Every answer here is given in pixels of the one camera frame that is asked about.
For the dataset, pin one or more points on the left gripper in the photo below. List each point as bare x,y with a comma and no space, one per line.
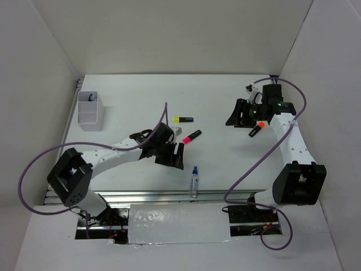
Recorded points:
174,160

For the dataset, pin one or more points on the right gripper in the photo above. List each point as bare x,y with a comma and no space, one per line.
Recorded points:
241,105

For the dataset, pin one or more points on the orange highlighter marker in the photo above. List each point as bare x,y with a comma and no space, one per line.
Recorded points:
258,127

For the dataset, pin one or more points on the small blue spray bottle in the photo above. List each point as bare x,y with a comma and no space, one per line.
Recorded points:
194,182

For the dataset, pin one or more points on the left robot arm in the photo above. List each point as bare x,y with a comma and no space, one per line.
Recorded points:
71,175

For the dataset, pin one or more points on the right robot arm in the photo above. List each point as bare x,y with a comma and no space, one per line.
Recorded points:
265,199

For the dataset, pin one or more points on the pink highlighter marker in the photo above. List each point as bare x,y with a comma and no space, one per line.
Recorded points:
191,137

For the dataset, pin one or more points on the yellow highlighter marker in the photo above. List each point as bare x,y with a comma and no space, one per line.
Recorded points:
183,119

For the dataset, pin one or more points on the white foil cover sheet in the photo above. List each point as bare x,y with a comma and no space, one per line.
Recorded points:
178,223

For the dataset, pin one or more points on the white pen holder container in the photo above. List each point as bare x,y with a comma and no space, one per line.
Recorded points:
90,115

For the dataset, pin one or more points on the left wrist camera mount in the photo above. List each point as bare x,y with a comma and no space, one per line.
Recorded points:
176,132

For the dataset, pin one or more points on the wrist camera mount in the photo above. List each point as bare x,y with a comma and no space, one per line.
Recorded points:
255,94
176,132

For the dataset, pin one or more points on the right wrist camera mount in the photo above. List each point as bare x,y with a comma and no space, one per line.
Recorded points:
255,94

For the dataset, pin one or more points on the aluminium front rail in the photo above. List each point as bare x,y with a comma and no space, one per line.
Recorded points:
123,197

